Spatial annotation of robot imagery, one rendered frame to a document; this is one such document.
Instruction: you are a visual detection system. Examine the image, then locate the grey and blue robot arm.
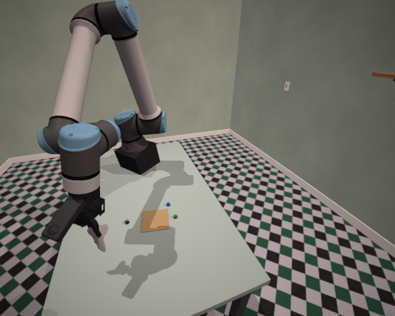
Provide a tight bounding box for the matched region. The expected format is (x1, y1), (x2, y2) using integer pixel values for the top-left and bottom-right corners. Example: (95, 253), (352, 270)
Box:
(37, 0), (167, 242)

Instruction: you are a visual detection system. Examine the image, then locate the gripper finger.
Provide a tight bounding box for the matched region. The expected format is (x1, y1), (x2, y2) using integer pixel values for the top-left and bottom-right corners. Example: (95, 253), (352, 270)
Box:
(87, 216), (108, 252)

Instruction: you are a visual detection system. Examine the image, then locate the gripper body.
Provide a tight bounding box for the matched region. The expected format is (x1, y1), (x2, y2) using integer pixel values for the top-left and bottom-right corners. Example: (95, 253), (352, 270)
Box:
(68, 186), (105, 227)

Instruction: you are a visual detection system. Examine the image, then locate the orange flat mat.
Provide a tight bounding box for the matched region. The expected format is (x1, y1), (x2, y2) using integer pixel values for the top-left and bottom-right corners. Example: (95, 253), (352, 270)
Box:
(141, 209), (169, 233)

